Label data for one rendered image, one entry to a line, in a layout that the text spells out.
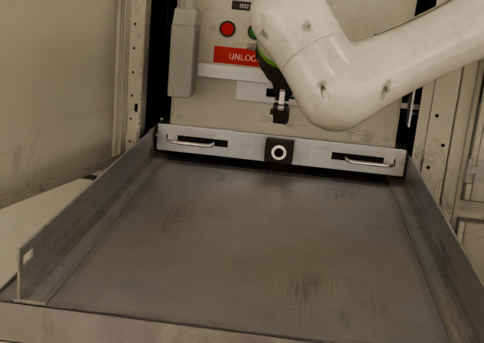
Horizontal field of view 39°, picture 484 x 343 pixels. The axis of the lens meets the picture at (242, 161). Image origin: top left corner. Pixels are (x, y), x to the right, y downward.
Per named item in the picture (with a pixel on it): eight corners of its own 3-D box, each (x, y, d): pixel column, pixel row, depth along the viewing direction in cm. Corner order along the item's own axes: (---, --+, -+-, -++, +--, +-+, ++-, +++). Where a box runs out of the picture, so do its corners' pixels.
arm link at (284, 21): (305, -56, 91) (233, -20, 90) (353, 19, 88) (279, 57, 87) (300, -4, 105) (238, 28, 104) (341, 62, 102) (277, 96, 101)
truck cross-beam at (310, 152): (402, 176, 146) (407, 150, 144) (155, 149, 150) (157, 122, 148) (400, 171, 150) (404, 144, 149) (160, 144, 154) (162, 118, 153)
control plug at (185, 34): (190, 99, 136) (196, 10, 131) (166, 96, 136) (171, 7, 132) (196, 93, 143) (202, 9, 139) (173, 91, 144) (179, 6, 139)
